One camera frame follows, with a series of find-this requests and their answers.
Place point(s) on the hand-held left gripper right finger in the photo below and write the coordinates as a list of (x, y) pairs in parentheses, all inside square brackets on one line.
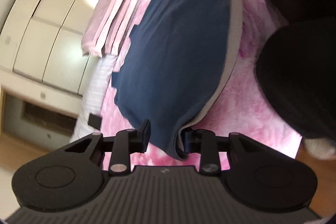
[(189, 140)]

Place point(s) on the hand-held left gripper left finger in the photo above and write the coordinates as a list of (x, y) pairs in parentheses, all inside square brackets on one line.
[(143, 134)]

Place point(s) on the blue sweatshirt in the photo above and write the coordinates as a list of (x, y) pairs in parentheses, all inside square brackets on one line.
[(178, 43)]

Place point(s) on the black phone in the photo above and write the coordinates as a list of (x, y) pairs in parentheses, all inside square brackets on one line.
[(94, 120)]

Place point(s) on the pink floral blanket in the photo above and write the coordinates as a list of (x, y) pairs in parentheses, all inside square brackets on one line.
[(249, 108)]

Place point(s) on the lilac striped quilt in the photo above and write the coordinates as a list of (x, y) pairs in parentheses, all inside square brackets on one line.
[(97, 82)]

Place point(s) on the white soft object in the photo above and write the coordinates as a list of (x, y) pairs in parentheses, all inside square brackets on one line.
[(320, 148)]

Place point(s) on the person's dark clothing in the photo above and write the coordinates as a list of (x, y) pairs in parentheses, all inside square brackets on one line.
[(302, 69)]

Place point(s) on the folded pink blanket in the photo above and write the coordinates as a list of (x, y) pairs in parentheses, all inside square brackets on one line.
[(118, 3)]

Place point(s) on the white wardrobe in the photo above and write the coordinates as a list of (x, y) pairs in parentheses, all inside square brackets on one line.
[(52, 29)]

